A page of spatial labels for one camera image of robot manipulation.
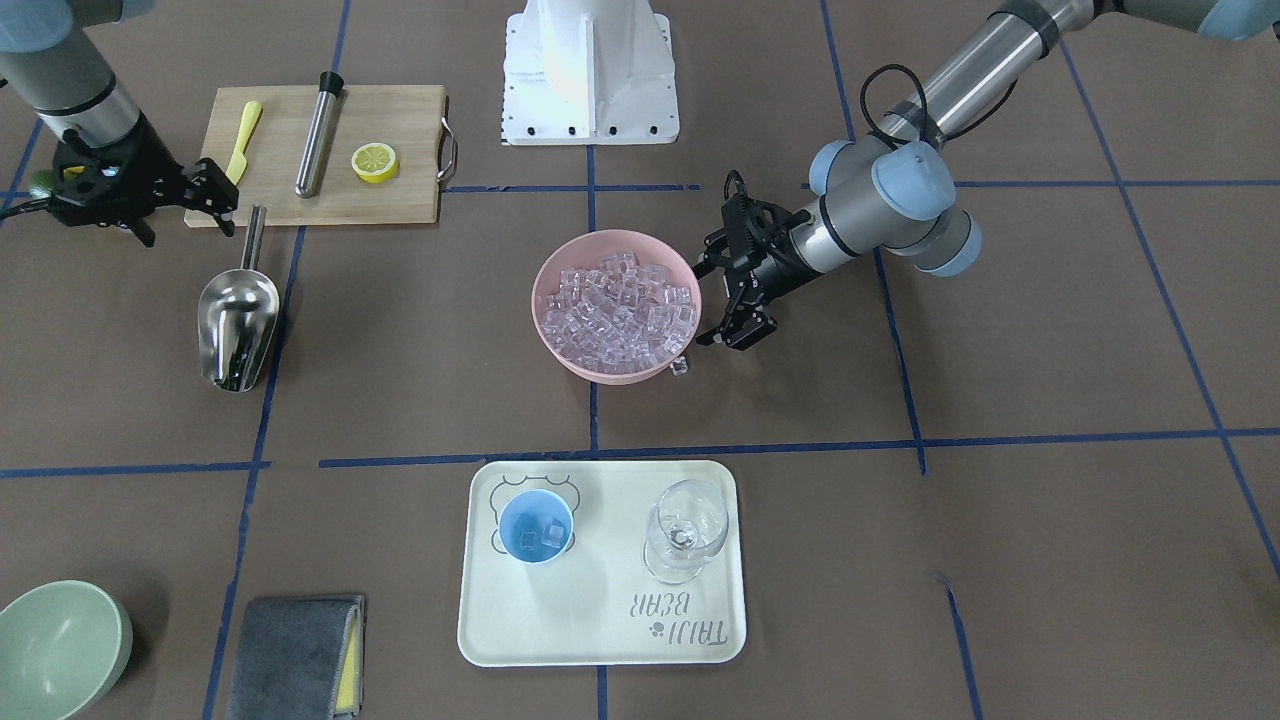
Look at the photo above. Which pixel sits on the yellow plastic knife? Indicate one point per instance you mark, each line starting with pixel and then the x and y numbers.
pixel 248 122

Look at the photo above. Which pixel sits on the grey folded cloth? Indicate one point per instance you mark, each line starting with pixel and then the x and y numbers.
pixel 300 658

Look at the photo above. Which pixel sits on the green bowl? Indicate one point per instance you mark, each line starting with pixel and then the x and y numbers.
pixel 64 645

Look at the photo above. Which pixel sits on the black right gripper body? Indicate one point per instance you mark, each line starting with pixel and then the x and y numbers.
pixel 143 172

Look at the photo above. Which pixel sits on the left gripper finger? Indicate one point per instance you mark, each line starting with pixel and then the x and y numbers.
pixel 741 327
pixel 715 257

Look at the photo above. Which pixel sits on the steel cylinder muddler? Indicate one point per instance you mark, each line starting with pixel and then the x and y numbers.
pixel 320 135

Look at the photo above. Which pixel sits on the pink bowl of ice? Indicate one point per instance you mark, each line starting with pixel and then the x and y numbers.
pixel 616 307

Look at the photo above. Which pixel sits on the clear wine glass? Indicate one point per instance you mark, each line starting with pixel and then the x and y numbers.
pixel 686 527

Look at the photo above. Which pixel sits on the blue plastic cup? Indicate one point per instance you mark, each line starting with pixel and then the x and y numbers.
pixel 536 526

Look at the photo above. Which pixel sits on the wooden cutting board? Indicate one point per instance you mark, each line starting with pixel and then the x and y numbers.
pixel 406 117

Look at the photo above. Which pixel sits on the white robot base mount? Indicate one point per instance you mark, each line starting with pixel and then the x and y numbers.
pixel 589 73

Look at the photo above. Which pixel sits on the cream bear tray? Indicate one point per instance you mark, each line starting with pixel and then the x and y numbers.
pixel 596 603

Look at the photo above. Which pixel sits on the metal ice scoop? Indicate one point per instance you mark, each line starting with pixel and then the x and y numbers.
pixel 237 314

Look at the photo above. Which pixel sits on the lemon half slice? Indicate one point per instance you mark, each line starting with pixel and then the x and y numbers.
pixel 374 162

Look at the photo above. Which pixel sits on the green lime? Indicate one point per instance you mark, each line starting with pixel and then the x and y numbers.
pixel 42 184

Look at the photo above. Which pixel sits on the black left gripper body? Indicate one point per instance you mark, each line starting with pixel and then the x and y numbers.
pixel 783 262

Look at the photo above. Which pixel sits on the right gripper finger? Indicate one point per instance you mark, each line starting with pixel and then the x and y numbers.
pixel 140 229
pixel 209 191

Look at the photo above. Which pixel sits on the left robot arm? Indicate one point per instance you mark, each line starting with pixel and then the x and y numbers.
pixel 893 191

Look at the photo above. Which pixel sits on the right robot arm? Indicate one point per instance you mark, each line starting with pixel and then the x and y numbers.
pixel 54 66

